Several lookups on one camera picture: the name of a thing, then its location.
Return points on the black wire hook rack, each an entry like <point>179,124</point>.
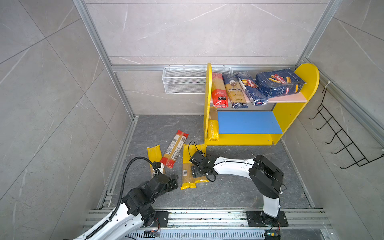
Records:
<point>340,134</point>

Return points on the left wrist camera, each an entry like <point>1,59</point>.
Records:
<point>158,169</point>

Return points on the small tan pasta bag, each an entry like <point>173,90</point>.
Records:
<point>154,155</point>

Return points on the blue Barilla spaghetti bag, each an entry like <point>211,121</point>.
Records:
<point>251,89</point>

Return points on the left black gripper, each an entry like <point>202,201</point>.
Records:
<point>171,187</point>

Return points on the aluminium mounting rail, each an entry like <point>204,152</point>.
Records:
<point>209,224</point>

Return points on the blue Barilla rigatoni box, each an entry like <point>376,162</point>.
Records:
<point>279,83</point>

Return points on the red white spaghetti bag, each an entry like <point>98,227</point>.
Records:
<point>173,150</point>

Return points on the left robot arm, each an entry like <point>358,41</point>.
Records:
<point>134,210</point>

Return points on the yellow shelf unit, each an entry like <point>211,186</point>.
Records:
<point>254,128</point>

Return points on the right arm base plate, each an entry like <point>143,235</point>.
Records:
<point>260,219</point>

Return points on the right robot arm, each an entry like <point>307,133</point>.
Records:
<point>266,176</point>

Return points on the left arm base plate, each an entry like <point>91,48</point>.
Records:
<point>159,218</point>

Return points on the yellow Pastatime spaghetti bag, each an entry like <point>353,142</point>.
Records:
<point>213,125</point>

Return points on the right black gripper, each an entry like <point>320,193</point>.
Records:
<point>194,171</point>

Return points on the white wire mesh basket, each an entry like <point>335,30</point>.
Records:
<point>185,80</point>

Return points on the blue yellow spaghetti bag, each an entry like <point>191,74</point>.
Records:
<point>234,91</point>

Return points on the red yellow pasta bag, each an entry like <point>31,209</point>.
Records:
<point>219,93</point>

